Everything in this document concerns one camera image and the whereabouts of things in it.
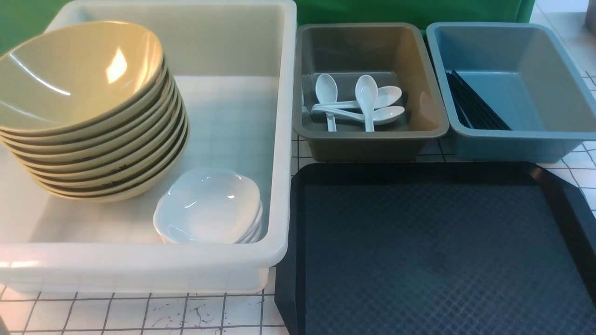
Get white square sauce dish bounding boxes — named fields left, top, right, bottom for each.
left=154, top=167, right=264, bottom=216

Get white soup spoon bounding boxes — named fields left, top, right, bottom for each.
left=355, top=74, right=378, bottom=132

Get yellow-green noodle bowl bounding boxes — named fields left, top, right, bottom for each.
left=1, top=21, right=164, bottom=134

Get top stacked yellow bowl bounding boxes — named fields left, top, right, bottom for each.
left=0, top=65, right=170, bottom=142

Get white spoon upright in bin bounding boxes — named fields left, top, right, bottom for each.
left=315, top=74, right=338, bottom=132

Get white spoon lower in bin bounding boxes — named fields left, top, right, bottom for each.
left=310, top=106, right=405, bottom=125

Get white spoon upper in bin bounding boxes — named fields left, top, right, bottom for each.
left=313, top=86, right=402, bottom=109

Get large white plastic bin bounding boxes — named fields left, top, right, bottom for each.
left=1, top=0, right=297, bottom=295

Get top stacked white dish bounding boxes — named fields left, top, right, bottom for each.
left=153, top=203, right=263, bottom=244

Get lower stacked white dishes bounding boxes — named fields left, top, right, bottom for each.
left=160, top=225, right=263, bottom=244

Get grey-brown plastic bin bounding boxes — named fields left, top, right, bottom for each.
left=292, top=23, right=450, bottom=162

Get black chopsticks bundle in bin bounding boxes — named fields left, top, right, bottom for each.
left=446, top=71, right=511, bottom=131

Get stack of yellow bowls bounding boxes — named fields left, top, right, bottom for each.
left=1, top=74, right=190, bottom=203

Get black serving tray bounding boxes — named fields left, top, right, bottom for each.
left=274, top=162, right=596, bottom=335

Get blue plastic bin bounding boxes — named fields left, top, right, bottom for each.
left=426, top=22, right=596, bottom=163

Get green cloth backdrop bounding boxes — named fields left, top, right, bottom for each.
left=0, top=0, right=535, bottom=54

